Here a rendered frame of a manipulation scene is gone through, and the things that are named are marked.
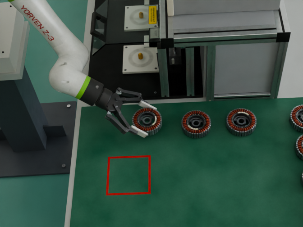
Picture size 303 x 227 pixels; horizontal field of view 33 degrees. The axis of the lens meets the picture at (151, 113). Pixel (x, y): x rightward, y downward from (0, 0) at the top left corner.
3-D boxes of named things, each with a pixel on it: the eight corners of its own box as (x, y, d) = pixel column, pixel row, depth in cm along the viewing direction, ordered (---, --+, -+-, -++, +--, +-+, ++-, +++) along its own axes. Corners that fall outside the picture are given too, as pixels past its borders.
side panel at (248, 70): (206, 101, 206) (207, 46, 180) (205, 95, 208) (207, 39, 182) (277, 98, 204) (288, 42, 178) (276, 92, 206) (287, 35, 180)
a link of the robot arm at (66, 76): (40, 89, 187) (50, 70, 179) (51, 67, 196) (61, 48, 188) (75, 107, 190) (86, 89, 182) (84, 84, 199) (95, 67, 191)
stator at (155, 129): (129, 133, 196) (128, 127, 193) (137, 109, 202) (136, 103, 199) (157, 139, 193) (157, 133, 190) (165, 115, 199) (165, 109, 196)
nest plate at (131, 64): (122, 74, 214) (122, 72, 213) (123, 47, 223) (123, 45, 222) (158, 72, 214) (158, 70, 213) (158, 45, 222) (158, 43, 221)
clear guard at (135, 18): (92, 56, 190) (89, 44, 185) (96, 10, 204) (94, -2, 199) (181, 51, 188) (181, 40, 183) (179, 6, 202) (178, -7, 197)
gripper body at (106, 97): (99, 91, 197) (120, 102, 199) (91, 109, 192) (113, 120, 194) (106, 82, 190) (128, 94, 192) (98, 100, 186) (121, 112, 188)
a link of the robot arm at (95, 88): (84, 91, 183) (94, 72, 188) (75, 105, 193) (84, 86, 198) (100, 99, 184) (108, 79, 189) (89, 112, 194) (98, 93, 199)
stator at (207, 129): (189, 111, 203) (189, 105, 200) (215, 120, 200) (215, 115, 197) (176, 132, 198) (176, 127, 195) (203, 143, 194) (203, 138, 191)
